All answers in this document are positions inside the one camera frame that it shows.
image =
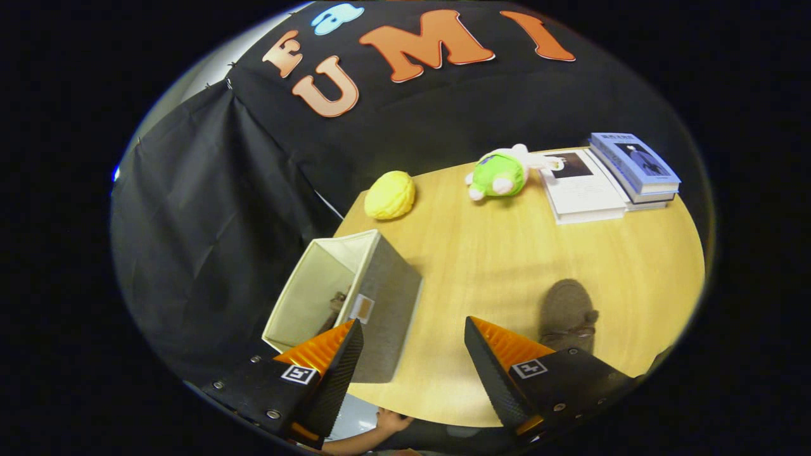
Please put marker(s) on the brown fuzzy shoe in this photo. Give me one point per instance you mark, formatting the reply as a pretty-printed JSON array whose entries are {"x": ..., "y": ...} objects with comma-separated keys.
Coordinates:
[
  {"x": 566, "y": 310},
  {"x": 336, "y": 309}
]

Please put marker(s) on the grey fabric storage box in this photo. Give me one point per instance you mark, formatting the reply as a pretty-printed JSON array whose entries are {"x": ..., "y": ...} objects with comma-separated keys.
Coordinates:
[{"x": 389, "y": 297}]

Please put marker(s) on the green and pink plush toy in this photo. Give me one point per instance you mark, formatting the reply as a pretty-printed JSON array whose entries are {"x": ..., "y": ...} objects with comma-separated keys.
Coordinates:
[{"x": 500, "y": 174}]

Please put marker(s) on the yellow plush bread toy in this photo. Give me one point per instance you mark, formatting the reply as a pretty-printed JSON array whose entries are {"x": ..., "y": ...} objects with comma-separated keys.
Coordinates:
[{"x": 389, "y": 196}]

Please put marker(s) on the black backdrop cloth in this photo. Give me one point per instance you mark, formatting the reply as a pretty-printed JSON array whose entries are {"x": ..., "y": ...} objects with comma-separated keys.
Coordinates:
[{"x": 222, "y": 221}]

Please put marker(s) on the blue book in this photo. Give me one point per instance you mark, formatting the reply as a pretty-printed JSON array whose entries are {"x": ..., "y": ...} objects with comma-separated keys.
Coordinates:
[
  {"x": 652, "y": 199},
  {"x": 633, "y": 161}
]

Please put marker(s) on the white book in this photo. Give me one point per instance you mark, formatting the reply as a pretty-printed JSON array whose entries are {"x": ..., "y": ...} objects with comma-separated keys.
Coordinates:
[{"x": 586, "y": 190}]

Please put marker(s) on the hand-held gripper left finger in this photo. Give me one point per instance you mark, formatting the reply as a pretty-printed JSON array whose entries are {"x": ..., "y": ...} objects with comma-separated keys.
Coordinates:
[{"x": 336, "y": 386}]

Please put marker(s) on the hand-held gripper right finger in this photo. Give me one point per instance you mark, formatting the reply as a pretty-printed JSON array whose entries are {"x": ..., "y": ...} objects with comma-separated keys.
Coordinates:
[{"x": 494, "y": 386}]

